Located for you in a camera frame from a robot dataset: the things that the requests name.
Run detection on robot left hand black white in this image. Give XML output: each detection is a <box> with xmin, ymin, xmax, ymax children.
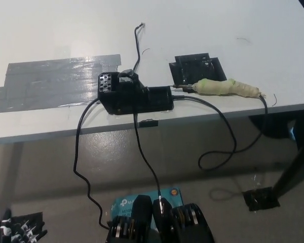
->
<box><xmin>0</xmin><ymin>216</ymin><xmax>48</xmax><ymax>243</ymax></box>

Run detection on soldering iron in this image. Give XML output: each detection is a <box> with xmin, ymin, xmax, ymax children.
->
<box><xmin>172</xmin><ymin>78</ymin><xmax>267</xmax><ymax>100</ymax></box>

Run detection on black robot torso blocks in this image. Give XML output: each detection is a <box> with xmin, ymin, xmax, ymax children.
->
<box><xmin>106</xmin><ymin>194</ymin><xmax>216</xmax><ymax>243</ymax></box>

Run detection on black soldering station base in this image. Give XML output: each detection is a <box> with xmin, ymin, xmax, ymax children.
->
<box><xmin>98</xmin><ymin>68</ymin><xmax>175</xmax><ymax>116</ymax></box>

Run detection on grey table leg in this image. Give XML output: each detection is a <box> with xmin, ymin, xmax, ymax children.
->
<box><xmin>5</xmin><ymin>141</ymin><xmax>25</xmax><ymax>203</ymax></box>

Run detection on teal tp-link box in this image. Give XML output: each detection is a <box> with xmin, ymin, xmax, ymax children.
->
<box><xmin>110</xmin><ymin>186</ymin><xmax>185</xmax><ymax>228</ymax></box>

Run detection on small black tape strip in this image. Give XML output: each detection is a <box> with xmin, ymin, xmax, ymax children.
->
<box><xmin>138</xmin><ymin>120</ymin><xmax>160</xmax><ymax>128</ymax></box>

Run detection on black tape square pad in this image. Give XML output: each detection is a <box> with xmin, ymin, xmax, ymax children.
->
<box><xmin>169</xmin><ymin>52</ymin><xmax>228</xmax><ymax>86</ymax></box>

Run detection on black power cable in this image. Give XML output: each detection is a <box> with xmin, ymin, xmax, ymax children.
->
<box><xmin>72</xmin><ymin>98</ymin><xmax>112</xmax><ymax>230</ymax></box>

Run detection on grey duct tape patch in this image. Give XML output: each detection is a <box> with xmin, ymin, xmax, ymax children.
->
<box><xmin>0</xmin><ymin>54</ymin><xmax>123</xmax><ymax>114</ymax></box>

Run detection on thin black cable frayed end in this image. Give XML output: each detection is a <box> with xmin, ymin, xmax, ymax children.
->
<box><xmin>133</xmin><ymin>22</ymin><xmax>165</xmax><ymax>216</ymax></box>

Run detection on black soldering iron cable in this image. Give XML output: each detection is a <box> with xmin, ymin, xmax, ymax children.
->
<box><xmin>171</xmin><ymin>94</ymin><xmax>269</xmax><ymax>171</ymax></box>

